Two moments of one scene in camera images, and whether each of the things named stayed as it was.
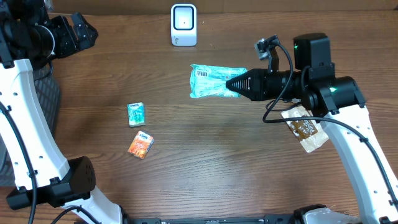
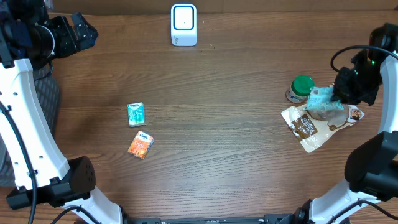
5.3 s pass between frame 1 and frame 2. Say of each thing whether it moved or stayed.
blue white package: stayed
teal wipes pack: moved
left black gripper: stayed
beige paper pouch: stayed
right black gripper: moved
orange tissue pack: stayed
